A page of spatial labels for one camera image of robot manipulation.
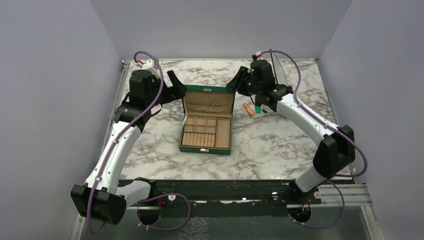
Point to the aluminium frame rail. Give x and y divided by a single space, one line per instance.
80 220

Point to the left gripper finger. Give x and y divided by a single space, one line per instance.
175 81
175 95

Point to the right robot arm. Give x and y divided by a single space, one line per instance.
334 144

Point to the small whiteboard on stand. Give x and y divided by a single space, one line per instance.
278 70

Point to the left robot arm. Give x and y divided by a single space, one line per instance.
119 149

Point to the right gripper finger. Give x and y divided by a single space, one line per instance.
242 73
237 84

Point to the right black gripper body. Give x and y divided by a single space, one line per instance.
254 89

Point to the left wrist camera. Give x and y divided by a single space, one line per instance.
148 65

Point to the green jewelry box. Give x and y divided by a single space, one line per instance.
207 110

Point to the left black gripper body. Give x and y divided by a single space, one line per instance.
166 93

